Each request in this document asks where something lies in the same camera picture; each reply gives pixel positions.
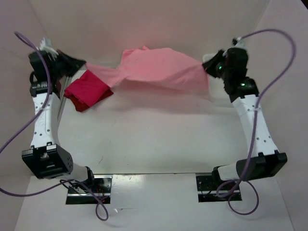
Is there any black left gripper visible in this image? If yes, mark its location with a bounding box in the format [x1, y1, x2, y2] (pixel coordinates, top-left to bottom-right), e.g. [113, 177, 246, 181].
[50, 49, 87, 80]

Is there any magenta t shirt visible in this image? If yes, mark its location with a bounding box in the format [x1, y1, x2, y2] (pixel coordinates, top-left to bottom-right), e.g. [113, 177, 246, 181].
[64, 70, 111, 107]

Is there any light pink t shirt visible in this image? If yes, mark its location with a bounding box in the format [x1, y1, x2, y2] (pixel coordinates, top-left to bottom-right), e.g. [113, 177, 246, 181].
[86, 46, 208, 91]

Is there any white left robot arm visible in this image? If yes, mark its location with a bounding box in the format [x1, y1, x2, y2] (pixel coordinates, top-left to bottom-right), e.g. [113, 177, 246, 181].
[22, 51, 96, 193]

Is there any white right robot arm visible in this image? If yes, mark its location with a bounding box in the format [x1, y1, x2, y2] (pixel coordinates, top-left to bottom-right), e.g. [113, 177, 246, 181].
[203, 47, 287, 189]

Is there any white plastic basket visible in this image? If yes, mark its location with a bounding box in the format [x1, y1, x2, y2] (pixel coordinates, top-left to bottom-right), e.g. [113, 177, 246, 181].
[203, 53, 225, 100]

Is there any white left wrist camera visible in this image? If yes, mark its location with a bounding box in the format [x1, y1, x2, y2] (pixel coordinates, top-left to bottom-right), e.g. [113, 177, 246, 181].
[38, 38, 59, 58]

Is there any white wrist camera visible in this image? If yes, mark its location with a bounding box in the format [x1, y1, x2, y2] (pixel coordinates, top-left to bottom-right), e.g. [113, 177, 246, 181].
[38, 38, 59, 58]
[232, 37, 246, 49]

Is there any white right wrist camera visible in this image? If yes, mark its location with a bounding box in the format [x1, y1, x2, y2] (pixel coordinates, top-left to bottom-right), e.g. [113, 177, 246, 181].
[232, 37, 246, 49]

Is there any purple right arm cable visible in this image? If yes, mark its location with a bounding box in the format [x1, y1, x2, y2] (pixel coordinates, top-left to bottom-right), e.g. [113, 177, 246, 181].
[216, 29, 297, 216]

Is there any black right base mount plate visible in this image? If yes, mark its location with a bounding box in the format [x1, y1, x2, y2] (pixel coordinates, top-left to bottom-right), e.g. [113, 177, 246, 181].
[195, 173, 242, 203]

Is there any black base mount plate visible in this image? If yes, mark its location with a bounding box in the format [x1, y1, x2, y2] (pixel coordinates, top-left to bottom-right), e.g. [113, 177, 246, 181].
[195, 173, 242, 203]
[64, 175, 112, 205]

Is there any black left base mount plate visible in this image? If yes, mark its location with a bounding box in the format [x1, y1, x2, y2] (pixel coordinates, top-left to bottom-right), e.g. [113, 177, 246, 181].
[64, 175, 112, 205]

